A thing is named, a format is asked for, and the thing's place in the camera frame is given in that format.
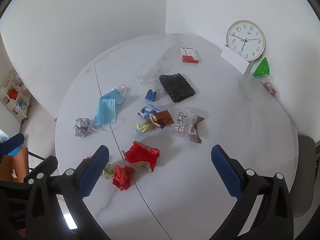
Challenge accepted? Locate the grey paper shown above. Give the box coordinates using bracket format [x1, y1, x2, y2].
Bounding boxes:
[73, 117, 91, 137]

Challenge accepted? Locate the round wall clock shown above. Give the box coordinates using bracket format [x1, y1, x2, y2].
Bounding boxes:
[226, 20, 266, 62]

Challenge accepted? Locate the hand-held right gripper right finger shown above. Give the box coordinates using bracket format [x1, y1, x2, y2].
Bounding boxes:
[209, 144, 295, 240]

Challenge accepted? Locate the white card stand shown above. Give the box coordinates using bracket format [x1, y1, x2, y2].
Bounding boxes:
[221, 45, 250, 75]

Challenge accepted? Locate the red paper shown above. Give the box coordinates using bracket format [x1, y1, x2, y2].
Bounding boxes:
[112, 165, 136, 191]

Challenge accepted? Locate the clear plastic bottle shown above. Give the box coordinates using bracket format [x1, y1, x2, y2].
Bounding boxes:
[136, 49, 174, 84]

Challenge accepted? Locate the brown leather chair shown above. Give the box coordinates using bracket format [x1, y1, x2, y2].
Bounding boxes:
[0, 146, 48, 183]

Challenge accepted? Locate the yellow crumpled paper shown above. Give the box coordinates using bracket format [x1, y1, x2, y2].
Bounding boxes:
[134, 122, 155, 133]

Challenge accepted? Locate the grey chair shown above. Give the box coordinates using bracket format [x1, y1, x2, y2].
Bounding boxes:
[287, 135, 317, 218]

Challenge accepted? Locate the brown snack packet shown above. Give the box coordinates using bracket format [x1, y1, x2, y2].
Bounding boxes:
[260, 76, 279, 99]

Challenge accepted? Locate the red and white box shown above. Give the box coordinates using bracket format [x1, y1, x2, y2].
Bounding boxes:
[180, 47, 200, 64]

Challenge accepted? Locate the cream shelf cart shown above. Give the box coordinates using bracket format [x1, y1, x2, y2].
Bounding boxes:
[0, 70, 32, 124]

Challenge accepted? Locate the blue crumpled paper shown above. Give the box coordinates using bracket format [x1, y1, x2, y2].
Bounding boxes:
[145, 89, 157, 102]

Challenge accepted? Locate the blue face mask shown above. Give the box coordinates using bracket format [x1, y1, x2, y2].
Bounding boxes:
[91, 84, 128, 132]

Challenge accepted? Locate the green crumpled paper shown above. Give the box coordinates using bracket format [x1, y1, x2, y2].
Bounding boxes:
[103, 164, 115, 180]

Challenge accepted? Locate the clear labelled snack wrapper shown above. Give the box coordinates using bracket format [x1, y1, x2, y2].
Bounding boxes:
[174, 109, 205, 144]

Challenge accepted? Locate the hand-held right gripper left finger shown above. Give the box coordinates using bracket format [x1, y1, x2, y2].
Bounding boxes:
[26, 144, 111, 240]

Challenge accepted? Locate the red torn carton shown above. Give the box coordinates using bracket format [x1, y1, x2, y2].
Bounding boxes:
[122, 141, 160, 172]

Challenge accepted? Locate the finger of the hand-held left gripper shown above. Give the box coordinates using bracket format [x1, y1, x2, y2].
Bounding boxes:
[23, 155, 59, 188]
[0, 133, 26, 156]

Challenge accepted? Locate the blue white crumpled wrapper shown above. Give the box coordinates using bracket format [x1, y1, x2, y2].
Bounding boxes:
[137, 104, 163, 118]

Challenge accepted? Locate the green plastic wrapper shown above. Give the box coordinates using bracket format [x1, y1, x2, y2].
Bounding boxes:
[252, 57, 271, 78]

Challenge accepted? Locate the brown foil wrapper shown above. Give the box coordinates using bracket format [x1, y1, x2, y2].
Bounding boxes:
[149, 110, 175, 130]

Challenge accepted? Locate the black foam net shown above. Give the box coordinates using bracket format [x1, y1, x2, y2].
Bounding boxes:
[159, 73, 196, 103]

